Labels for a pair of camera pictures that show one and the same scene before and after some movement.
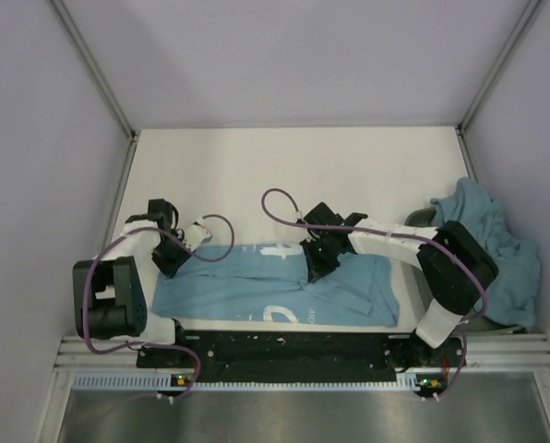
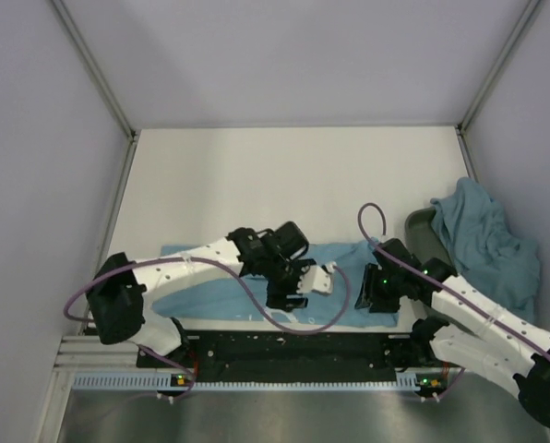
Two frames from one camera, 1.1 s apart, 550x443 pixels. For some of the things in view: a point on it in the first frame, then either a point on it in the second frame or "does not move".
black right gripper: [316, 269] -> [369, 295]
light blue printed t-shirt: [270, 284] does not move
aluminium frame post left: [97, 68] does not move
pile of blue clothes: [512, 296] does not move
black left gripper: [169, 268] -> [277, 296]
